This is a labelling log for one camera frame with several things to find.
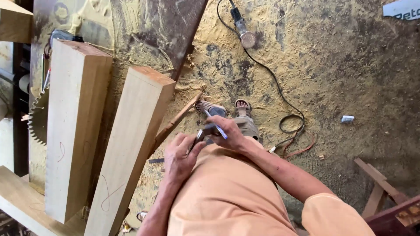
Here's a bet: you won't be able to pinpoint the person's right hand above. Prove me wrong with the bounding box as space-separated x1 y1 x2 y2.
205 115 250 153

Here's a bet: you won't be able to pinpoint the person's left hand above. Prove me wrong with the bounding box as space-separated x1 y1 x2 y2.
164 132 207 185

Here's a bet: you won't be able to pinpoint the dark metal hand tool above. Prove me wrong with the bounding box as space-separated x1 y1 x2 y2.
188 125 221 155

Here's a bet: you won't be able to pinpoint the blue and white pen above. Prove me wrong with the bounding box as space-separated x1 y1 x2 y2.
203 109 228 140

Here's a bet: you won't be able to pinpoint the person's left sandal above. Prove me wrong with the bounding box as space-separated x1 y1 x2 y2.
195 100 227 118

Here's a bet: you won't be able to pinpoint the person's sandal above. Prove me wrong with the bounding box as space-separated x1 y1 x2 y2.
195 100 227 118
234 99 252 118

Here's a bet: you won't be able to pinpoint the person's right sandal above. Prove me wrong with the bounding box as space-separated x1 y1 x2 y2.
234 99 252 118

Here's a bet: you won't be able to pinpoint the khaki shorts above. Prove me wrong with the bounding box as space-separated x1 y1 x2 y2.
233 116 260 141

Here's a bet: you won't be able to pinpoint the thin wooden stick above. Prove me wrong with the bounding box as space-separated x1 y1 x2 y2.
147 91 204 159

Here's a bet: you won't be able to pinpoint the orange shirt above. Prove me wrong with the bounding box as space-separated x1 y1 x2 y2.
167 136 376 236

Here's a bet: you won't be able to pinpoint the slim pale wooden beam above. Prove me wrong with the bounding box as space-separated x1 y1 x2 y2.
84 66 177 236

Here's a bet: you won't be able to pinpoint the angle grinder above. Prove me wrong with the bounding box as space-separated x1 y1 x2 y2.
229 0 257 50

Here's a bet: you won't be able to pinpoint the dusty metal saw table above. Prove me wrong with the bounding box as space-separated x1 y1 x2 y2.
28 0 209 197

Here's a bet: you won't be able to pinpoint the thick pale wooden beam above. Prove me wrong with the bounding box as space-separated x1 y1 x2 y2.
44 39 114 224

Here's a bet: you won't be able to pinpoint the red-tipped pen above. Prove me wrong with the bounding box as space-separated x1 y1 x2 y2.
42 67 52 93

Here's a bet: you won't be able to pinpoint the grey power tool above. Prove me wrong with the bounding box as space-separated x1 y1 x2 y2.
49 29 84 48

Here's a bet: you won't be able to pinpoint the circular saw blade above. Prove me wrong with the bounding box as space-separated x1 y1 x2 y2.
28 86 50 147

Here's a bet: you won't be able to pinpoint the flat wooden plank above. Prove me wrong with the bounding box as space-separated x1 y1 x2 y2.
0 165 86 236

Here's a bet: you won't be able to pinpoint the white printed sign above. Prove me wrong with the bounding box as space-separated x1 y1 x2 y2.
383 0 420 21

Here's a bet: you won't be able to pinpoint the wooden block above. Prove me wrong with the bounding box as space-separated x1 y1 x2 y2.
0 0 34 44

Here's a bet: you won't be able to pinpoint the black power cable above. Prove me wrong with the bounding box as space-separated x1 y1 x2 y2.
216 0 306 153

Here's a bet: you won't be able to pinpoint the orange cable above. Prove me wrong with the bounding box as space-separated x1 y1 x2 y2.
282 130 316 160

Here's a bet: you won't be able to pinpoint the reddish wooden frame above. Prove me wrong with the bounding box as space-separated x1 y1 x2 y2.
353 158 420 236

